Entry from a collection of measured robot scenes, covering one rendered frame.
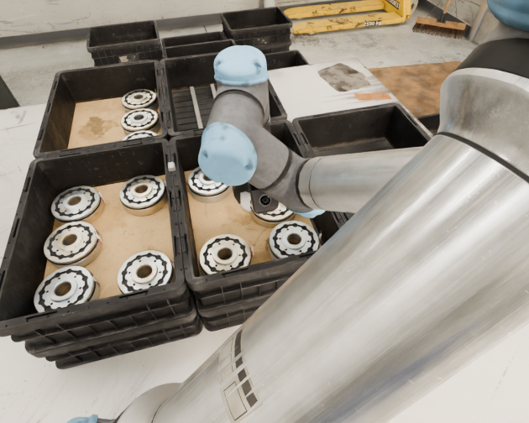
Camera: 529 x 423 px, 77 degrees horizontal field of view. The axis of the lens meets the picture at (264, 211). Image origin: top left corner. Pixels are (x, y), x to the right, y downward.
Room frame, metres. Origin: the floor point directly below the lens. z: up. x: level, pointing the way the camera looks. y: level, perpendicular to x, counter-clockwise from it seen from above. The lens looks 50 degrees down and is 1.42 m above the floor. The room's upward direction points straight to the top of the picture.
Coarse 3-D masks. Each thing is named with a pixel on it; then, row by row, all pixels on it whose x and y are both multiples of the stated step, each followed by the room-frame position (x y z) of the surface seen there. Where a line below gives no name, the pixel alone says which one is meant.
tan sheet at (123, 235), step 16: (160, 176) 0.60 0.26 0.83; (112, 192) 0.55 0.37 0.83; (112, 208) 0.50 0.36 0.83; (96, 224) 0.45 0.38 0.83; (112, 224) 0.45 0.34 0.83; (128, 224) 0.45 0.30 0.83; (144, 224) 0.45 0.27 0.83; (160, 224) 0.45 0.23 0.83; (112, 240) 0.41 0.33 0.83; (128, 240) 0.41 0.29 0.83; (144, 240) 0.41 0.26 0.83; (160, 240) 0.41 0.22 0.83; (112, 256) 0.37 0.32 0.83; (128, 256) 0.37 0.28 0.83; (48, 272) 0.33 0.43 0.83; (96, 272) 0.33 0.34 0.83; (112, 272) 0.33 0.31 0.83; (112, 288) 0.29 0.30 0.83
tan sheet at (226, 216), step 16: (192, 208) 0.50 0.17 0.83; (208, 208) 0.50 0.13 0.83; (224, 208) 0.50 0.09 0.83; (240, 208) 0.50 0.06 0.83; (192, 224) 0.45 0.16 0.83; (208, 224) 0.45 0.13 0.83; (224, 224) 0.45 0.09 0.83; (240, 224) 0.45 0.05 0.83; (256, 224) 0.45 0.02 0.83; (208, 240) 0.41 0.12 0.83; (256, 240) 0.41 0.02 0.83; (256, 256) 0.37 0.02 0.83
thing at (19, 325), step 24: (144, 144) 0.60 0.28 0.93; (168, 144) 0.60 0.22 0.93; (24, 192) 0.45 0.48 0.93; (168, 192) 0.45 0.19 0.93; (0, 288) 0.25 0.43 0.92; (168, 288) 0.24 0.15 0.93; (48, 312) 0.20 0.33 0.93; (72, 312) 0.20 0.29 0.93; (96, 312) 0.21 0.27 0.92; (0, 336) 0.17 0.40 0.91
